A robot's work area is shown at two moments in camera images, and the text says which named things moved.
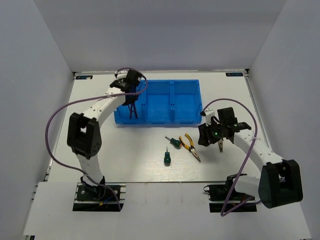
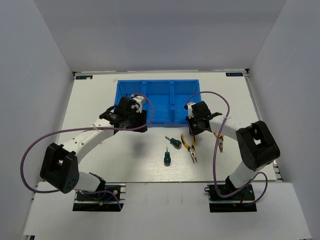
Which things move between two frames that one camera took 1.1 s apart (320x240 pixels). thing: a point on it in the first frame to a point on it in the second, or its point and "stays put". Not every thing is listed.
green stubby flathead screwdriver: (167, 159) stays put
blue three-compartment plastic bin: (165, 101) stays put
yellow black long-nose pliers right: (220, 144) stays put
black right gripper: (204, 134) to (192, 131)
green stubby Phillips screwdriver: (174, 143) stays put
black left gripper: (130, 101) to (140, 122)
